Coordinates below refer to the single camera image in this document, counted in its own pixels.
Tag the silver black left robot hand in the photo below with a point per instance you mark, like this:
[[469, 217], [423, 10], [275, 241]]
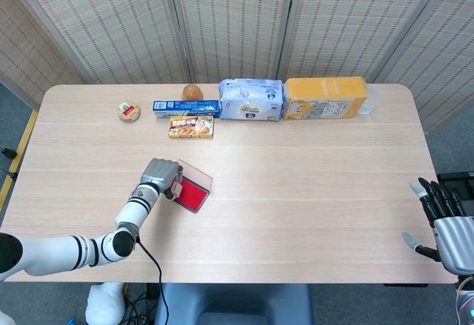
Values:
[[159, 171]]

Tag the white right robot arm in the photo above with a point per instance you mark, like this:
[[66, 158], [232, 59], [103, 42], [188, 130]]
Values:
[[467, 299]]

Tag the yellow cat tissue pack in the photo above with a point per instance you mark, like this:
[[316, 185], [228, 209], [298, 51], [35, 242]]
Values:
[[324, 95]]

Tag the yellow curry food box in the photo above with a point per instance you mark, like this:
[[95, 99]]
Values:
[[190, 128]]

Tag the woven folding screen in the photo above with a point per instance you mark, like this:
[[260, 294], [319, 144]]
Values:
[[111, 25]]

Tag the red ink pad clear lid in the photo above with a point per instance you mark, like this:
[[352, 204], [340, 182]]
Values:
[[192, 193]]

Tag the black stand foot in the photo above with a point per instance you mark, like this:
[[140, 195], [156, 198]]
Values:
[[8, 152]]

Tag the black equipment box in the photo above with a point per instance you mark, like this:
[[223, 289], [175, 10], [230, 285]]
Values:
[[459, 182]]

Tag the round brown onion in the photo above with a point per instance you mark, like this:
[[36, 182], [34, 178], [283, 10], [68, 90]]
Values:
[[192, 92]]

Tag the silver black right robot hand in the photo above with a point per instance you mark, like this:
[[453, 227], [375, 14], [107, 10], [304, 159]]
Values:
[[455, 240]]

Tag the round tan wooden box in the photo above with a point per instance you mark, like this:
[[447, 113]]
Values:
[[129, 113]]

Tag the white plastic bag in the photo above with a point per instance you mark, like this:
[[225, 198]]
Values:
[[105, 303]]

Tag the blue toothpaste box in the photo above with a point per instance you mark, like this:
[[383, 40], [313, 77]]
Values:
[[185, 107]]

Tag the blue white tissue pack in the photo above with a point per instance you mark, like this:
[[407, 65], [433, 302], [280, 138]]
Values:
[[250, 101]]

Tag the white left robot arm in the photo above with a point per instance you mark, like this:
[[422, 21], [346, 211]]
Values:
[[52, 252]]

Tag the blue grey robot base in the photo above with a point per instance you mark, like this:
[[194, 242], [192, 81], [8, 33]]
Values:
[[237, 303]]

